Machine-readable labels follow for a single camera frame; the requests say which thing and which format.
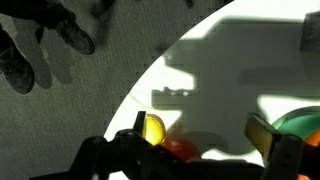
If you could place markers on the green plastic bowl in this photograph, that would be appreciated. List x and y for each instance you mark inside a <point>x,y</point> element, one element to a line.
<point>296,125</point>

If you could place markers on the orange toy fruit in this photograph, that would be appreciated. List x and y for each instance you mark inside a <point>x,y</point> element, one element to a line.
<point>315,139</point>

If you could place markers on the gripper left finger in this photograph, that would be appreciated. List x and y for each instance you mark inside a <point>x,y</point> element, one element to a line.
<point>140,125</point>

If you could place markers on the red toy apple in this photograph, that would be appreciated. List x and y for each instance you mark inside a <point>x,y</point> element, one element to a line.
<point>181,150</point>

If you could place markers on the black shoe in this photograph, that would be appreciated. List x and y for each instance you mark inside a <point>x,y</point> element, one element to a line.
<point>76,36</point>
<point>18,73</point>

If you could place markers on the yellow toy lemon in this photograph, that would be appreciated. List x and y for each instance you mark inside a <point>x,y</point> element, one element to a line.
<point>155,130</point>

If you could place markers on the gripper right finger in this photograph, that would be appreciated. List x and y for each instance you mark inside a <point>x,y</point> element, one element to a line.
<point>266,136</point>

